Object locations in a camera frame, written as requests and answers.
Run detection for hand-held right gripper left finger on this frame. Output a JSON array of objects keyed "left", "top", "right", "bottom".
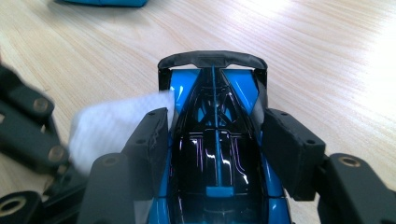
[{"left": 120, "top": 106, "right": 171, "bottom": 201}]

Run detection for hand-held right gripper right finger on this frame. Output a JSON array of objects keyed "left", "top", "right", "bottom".
[{"left": 261, "top": 107, "right": 327, "bottom": 202}]

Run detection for blue toy car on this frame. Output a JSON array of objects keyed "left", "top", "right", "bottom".
[{"left": 153, "top": 49, "right": 294, "bottom": 224}]

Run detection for white wet wipe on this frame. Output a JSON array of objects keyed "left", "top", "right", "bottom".
[{"left": 68, "top": 90, "right": 176, "bottom": 175}]

